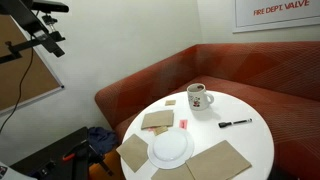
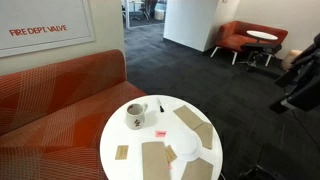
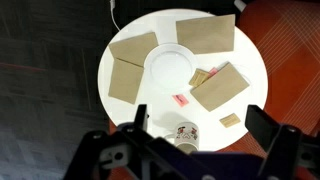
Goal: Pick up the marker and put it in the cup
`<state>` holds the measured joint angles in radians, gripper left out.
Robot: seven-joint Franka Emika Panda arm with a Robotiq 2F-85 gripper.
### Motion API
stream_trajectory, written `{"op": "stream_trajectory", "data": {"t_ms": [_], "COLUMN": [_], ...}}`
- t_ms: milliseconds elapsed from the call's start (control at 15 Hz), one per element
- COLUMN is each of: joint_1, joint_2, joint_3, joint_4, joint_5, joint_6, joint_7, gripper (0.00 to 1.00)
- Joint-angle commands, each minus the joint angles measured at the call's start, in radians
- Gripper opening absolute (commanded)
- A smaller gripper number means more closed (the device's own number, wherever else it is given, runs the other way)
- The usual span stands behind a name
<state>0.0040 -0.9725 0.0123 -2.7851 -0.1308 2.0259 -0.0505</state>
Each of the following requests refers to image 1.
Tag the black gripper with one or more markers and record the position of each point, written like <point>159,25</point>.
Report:
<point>13,6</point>

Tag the black marker pen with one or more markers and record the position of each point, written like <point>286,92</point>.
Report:
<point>233,122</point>

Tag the black stand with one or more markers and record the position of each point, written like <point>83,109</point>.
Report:
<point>50,151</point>

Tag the blue cloth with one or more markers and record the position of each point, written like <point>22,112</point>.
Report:
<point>101,138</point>

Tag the black power outlet box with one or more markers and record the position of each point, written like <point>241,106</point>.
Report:
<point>46,169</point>

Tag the white device with sticker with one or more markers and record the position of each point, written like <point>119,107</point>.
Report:
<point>13,173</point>

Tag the pink paper packet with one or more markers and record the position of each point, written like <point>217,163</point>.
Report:
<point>151,129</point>
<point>183,124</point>

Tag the small brown paper piece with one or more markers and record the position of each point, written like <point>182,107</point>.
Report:
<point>170,102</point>
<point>160,130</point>

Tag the white mug with cartoon print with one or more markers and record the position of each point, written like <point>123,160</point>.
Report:
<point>197,98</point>

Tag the white round plate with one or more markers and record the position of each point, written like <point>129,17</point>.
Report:
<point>170,148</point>

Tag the large brown paper napkin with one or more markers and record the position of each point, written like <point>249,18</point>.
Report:
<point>216,161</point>

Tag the white fire dept valve sign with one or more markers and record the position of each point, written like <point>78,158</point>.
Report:
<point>276,13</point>

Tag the red fabric sofa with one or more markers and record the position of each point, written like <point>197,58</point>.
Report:
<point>283,76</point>

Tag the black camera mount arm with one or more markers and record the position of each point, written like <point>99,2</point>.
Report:
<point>16,48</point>

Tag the black exterior camera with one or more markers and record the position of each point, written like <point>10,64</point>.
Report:
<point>53,6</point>

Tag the cork board with silver frame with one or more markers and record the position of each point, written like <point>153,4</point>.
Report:
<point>20,80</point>

